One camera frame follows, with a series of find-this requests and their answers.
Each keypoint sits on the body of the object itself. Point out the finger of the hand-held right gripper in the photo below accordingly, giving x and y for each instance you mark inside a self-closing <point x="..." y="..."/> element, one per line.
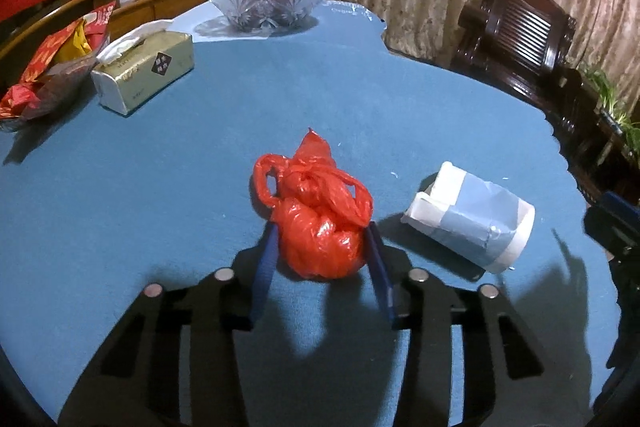
<point x="617" y="227"/>

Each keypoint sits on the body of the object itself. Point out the blue tablecloth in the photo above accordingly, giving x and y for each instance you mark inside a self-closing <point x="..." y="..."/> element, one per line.
<point x="350" y="107"/>

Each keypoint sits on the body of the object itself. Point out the glass fruit bowl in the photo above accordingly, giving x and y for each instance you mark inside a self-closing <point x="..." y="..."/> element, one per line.
<point x="265" y="9"/>

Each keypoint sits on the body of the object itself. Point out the dark wooden side table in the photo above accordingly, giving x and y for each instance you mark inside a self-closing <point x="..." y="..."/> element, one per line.
<point x="575" y="132"/>

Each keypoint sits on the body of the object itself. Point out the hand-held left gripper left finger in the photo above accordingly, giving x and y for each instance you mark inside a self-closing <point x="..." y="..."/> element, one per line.
<point x="264" y="272"/>

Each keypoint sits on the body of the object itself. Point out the dark wooden armchair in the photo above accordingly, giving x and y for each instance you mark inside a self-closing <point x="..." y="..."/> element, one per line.
<point x="520" y="32"/>

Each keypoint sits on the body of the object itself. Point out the green tissue pack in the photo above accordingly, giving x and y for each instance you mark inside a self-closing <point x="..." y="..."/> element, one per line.
<point x="145" y="72"/>

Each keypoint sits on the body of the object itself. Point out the red plastic bag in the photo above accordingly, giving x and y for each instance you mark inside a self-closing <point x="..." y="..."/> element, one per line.
<point x="320" y="227"/>

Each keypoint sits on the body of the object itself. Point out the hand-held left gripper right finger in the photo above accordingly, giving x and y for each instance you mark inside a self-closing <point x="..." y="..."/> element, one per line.
<point x="381" y="272"/>

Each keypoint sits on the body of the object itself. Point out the yellow snack packet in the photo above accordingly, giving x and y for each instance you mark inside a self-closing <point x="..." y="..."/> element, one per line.
<point x="75" y="47"/>

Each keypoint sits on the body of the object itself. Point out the white blue paper package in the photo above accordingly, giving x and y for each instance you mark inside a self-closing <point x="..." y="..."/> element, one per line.
<point x="480" y="227"/>

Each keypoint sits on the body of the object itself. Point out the red snack packet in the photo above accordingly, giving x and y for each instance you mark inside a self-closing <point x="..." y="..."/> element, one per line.
<point x="40" y="57"/>

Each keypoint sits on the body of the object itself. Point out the potted green plant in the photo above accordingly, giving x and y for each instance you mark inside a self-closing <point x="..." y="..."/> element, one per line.
<point x="602" y="82"/>

